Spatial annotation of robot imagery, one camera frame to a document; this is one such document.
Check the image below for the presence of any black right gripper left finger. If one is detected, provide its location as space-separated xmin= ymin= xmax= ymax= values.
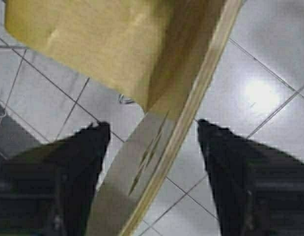
xmin=0 ymin=122 xmax=110 ymax=236

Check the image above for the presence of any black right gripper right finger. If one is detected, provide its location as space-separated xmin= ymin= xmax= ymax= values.
xmin=197 ymin=119 xmax=304 ymax=236

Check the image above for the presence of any yellow plywood chair two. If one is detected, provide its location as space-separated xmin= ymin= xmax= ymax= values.
xmin=4 ymin=0 xmax=242 ymax=236

